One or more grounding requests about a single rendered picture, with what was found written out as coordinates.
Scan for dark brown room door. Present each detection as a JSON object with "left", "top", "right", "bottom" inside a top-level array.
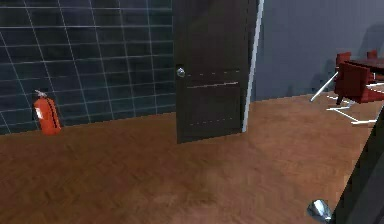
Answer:
[{"left": 171, "top": 0, "right": 260, "bottom": 145}]

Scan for red fire extinguisher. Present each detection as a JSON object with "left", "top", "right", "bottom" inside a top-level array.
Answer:
[{"left": 33, "top": 89, "right": 63, "bottom": 137}]

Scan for dark red table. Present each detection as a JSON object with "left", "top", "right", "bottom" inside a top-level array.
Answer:
[{"left": 345, "top": 57, "right": 384, "bottom": 74}]

